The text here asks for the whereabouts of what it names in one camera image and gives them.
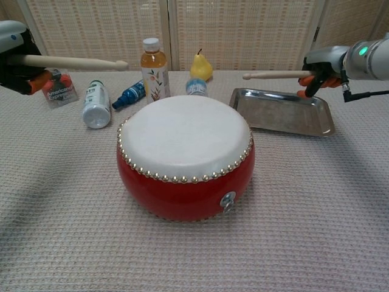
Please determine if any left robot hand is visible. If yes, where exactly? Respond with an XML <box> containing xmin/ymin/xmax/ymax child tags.
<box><xmin>0</xmin><ymin>20</ymin><xmax>52</xmax><ymax>96</ymax></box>

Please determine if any yellow pear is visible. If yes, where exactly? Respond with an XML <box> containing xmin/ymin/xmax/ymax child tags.
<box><xmin>190</xmin><ymin>48</ymin><xmax>213</xmax><ymax>82</ymax></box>

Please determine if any wooden drumstick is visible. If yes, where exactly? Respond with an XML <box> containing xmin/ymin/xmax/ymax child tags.
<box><xmin>7</xmin><ymin>54</ymin><xmax>129</xmax><ymax>71</ymax></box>
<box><xmin>242</xmin><ymin>70</ymin><xmax>314</xmax><ymax>80</ymax></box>

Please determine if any rectangular metal tray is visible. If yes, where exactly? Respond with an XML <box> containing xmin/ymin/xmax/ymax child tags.
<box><xmin>229</xmin><ymin>88</ymin><xmax>336</xmax><ymax>138</ymax></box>

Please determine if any clear water bottle blue label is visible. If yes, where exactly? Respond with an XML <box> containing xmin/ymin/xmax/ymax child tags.
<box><xmin>185</xmin><ymin>77</ymin><xmax>208</xmax><ymax>97</ymax></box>

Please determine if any amber tea bottle white cap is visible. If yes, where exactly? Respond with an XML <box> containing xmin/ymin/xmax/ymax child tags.
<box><xmin>140</xmin><ymin>37</ymin><xmax>170</xmax><ymax>105</ymax></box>

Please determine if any small blue bottle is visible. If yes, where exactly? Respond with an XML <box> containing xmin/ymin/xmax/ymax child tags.
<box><xmin>111</xmin><ymin>79</ymin><xmax>145</xmax><ymax>110</ymax></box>

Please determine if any white bottle green cap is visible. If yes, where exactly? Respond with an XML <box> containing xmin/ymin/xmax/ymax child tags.
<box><xmin>81</xmin><ymin>79</ymin><xmax>111</xmax><ymax>129</ymax></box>

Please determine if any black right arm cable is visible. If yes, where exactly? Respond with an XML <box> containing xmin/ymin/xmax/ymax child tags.
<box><xmin>340</xmin><ymin>69</ymin><xmax>389</xmax><ymax>103</ymax></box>

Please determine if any red drum white head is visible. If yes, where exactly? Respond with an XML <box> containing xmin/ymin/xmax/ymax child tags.
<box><xmin>116</xmin><ymin>95</ymin><xmax>255</xmax><ymax>221</ymax></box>

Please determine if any clear box with coffee capsules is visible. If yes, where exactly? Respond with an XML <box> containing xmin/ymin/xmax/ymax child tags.
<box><xmin>41</xmin><ymin>68</ymin><xmax>79</xmax><ymax>110</ymax></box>

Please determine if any bamboo folding screen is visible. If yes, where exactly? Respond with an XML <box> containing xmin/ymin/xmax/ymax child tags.
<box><xmin>0</xmin><ymin>0</ymin><xmax>389</xmax><ymax>75</ymax></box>

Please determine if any beige woven tablecloth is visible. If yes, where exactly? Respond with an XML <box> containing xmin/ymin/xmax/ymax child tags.
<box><xmin>0</xmin><ymin>70</ymin><xmax>389</xmax><ymax>292</ymax></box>

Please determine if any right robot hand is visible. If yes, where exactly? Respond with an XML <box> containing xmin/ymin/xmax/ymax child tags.
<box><xmin>297</xmin><ymin>45</ymin><xmax>353</xmax><ymax>99</ymax></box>

